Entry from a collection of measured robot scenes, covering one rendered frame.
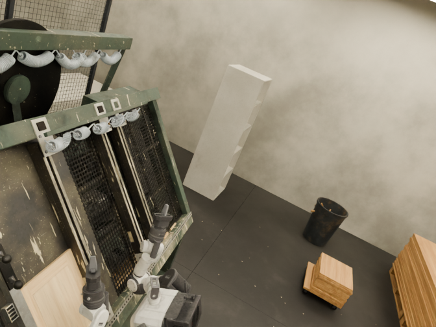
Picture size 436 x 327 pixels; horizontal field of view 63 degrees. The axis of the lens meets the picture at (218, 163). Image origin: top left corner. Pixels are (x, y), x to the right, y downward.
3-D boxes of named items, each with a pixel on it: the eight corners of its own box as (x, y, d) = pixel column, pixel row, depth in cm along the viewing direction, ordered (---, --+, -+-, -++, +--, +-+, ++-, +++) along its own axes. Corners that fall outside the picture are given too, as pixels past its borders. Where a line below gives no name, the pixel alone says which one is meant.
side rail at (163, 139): (176, 215, 339) (187, 213, 335) (141, 103, 313) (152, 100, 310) (180, 211, 346) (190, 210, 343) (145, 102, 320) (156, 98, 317)
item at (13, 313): (6, 323, 151) (12, 322, 150) (-1, 309, 150) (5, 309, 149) (13, 316, 155) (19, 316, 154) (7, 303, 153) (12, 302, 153)
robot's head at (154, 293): (157, 290, 174) (160, 277, 172) (159, 302, 166) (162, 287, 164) (145, 290, 172) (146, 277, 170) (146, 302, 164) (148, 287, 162)
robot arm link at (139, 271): (147, 252, 208) (135, 274, 217) (134, 259, 200) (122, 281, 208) (159, 265, 205) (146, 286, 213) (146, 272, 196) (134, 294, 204)
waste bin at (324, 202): (327, 254, 555) (348, 221, 530) (296, 237, 565) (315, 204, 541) (329, 238, 604) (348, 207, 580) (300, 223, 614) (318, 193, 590)
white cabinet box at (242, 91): (213, 200, 571) (264, 80, 495) (182, 184, 582) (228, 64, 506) (224, 188, 626) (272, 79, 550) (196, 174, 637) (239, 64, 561)
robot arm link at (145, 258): (163, 241, 203) (154, 256, 208) (148, 238, 199) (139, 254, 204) (164, 249, 198) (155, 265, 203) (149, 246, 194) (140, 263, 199)
